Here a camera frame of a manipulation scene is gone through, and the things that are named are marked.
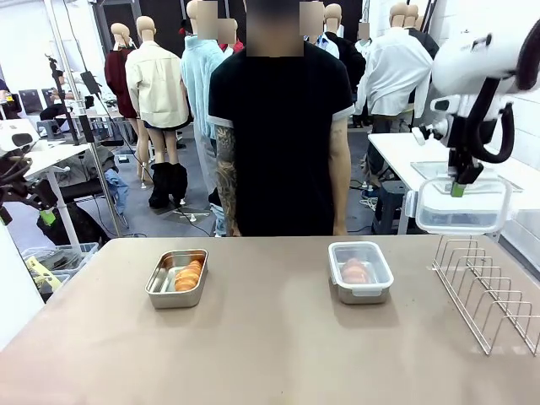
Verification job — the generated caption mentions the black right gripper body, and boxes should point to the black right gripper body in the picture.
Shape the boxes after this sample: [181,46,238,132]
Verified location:
[446,116,482,174]

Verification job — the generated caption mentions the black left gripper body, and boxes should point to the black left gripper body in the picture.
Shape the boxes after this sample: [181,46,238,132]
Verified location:
[0,175,46,206]

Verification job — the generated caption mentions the clear plastic container lid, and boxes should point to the clear plastic container lid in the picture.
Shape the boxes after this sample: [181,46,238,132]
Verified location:
[327,240,395,296]
[405,175,518,236]

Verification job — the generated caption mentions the golden croissant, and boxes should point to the golden croissant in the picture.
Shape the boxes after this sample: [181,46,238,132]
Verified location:
[340,257,375,284]
[174,260,203,293]

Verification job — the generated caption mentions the rectangular steel container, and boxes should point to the rectangular steel container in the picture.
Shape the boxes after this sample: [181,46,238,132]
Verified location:
[336,272,392,305]
[144,248,209,311]

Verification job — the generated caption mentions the person's left forearm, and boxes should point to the person's left forearm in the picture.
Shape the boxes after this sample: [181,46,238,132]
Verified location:
[331,162,351,236]

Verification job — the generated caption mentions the person's tattooed right forearm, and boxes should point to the person's tattooed right forearm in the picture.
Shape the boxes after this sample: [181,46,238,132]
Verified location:
[214,162,242,237]

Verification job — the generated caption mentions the black bag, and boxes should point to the black bag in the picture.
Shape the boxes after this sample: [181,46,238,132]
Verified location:
[36,202,111,246]

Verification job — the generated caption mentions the clear plastic storage bin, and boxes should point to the clear plastic storage bin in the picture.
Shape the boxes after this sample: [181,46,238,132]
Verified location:
[20,242,100,299]

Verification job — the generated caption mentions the white office desk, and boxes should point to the white office desk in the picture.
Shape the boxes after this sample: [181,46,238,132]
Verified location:
[23,141,93,191]

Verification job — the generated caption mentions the yellow green packet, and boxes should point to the yellow green packet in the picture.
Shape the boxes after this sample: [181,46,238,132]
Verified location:
[24,256,58,292]

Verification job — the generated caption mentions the blue denim cloth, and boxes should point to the blue denim cloth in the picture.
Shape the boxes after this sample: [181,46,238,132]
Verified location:
[105,168,130,216]

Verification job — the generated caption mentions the seated person in black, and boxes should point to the seated person in black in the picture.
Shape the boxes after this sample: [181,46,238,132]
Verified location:
[40,71,77,123]

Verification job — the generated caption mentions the mannequin in white shirt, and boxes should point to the mannequin in white shirt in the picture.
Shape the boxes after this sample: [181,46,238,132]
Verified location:
[353,2,435,132]

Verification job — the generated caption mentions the mannequin in black jacket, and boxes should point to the mannequin in black jacket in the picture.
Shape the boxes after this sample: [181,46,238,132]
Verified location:
[402,3,440,58]

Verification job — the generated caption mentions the black furry boot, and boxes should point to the black furry boot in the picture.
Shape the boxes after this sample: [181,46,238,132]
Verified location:
[168,162,189,203]
[148,162,173,210]

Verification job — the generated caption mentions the mannequin in black coat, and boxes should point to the mannequin in black coat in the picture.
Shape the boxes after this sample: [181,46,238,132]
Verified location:
[323,3,366,119]

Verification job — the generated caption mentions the black power adapter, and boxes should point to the black power adapter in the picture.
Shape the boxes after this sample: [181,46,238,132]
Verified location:
[79,70,103,95]

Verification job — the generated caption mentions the mannequin in maroon dress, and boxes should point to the mannequin in maroon dress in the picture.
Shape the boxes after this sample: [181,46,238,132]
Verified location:
[104,23,143,161]

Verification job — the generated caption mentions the silver metal pole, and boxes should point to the silver metal pole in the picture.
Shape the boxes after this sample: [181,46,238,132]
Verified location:
[49,0,127,240]

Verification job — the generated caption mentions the mannequin in blue collared shirt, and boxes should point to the mannequin in blue collared shirt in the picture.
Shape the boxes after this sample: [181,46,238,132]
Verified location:
[301,2,341,60]

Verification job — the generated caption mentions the mannequin in cream jacket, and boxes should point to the mannequin in cream jacket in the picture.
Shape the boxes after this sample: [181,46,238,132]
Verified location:
[125,15,192,189]

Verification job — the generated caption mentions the crumpled blue jeans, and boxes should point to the crumpled blue jeans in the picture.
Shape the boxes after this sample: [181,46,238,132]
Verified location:
[209,202,229,237]

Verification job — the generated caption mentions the person in black t-shirt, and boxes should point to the person in black t-shirt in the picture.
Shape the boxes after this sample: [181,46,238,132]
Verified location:
[208,41,355,238]

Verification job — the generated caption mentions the mannequin in light blue shirt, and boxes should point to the mannequin in light blue shirt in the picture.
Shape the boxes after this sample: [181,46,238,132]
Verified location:
[180,0,227,170]

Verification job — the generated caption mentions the mannequin in red top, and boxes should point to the mannequin in red top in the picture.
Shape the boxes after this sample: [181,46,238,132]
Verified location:
[218,19,246,55]

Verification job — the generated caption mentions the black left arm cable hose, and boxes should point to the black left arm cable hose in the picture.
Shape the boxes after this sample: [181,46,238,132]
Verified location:
[0,154,34,181]

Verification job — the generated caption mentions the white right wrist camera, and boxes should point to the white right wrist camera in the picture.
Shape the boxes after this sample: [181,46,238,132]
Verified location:
[412,123,449,147]

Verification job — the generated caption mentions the metal wire lid rack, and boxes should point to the metal wire lid rack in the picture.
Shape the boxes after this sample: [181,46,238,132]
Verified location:
[432,235,540,355]

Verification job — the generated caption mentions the mannequin base plate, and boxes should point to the mannequin base plate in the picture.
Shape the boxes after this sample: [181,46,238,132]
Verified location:
[166,206,212,224]

